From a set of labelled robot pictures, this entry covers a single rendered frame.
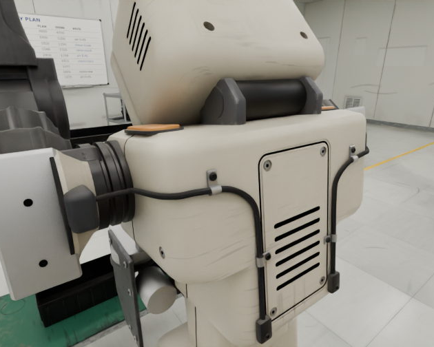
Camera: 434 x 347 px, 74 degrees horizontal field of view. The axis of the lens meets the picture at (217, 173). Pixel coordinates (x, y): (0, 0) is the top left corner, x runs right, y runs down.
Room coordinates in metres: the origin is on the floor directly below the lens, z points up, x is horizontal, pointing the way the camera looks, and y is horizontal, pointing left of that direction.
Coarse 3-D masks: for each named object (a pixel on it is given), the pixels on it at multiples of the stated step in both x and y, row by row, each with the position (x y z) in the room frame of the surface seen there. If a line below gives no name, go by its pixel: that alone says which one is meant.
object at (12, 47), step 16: (0, 0) 0.33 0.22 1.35; (0, 16) 0.32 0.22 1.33; (16, 16) 0.34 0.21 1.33; (0, 32) 0.32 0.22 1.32; (16, 32) 0.33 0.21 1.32; (0, 48) 0.32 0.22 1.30; (16, 48) 0.32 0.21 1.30; (32, 48) 0.34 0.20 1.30; (0, 64) 0.31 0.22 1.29; (16, 64) 0.32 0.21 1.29; (32, 64) 0.33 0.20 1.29; (48, 64) 0.34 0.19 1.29; (32, 80) 0.33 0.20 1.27; (48, 80) 0.34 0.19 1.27; (48, 96) 0.32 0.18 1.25; (48, 112) 0.31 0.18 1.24; (64, 112) 0.32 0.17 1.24; (64, 128) 0.33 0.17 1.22
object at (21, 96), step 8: (0, 80) 0.32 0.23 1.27; (8, 80) 0.32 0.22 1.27; (16, 80) 0.33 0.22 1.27; (24, 80) 0.33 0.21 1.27; (0, 88) 0.30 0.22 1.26; (8, 88) 0.31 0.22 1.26; (16, 88) 0.31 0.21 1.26; (24, 88) 0.32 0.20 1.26; (0, 96) 0.28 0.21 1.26; (8, 96) 0.29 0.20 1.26; (16, 96) 0.29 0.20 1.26; (24, 96) 0.29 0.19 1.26; (32, 96) 0.30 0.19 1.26; (0, 104) 0.28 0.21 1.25; (8, 104) 0.28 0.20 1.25; (16, 104) 0.28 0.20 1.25; (24, 104) 0.29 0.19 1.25; (32, 104) 0.29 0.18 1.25
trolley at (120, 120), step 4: (120, 92) 4.40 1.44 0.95; (104, 96) 4.16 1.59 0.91; (108, 96) 4.09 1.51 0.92; (112, 96) 4.03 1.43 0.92; (116, 96) 3.96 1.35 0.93; (120, 96) 3.91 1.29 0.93; (104, 100) 4.17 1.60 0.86; (124, 104) 3.89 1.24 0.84; (124, 108) 3.89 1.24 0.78; (124, 112) 3.89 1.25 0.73; (108, 116) 4.18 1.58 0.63; (120, 116) 4.36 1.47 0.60; (124, 116) 3.89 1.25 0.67; (108, 120) 4.14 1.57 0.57; (112, 120) 4.05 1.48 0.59; (116, 120) 4.00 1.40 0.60; (120, 120) 4.22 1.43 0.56; (124, 120) 4.22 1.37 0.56; (128, 120) 4.22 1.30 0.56; (108, 124) 4.17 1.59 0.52
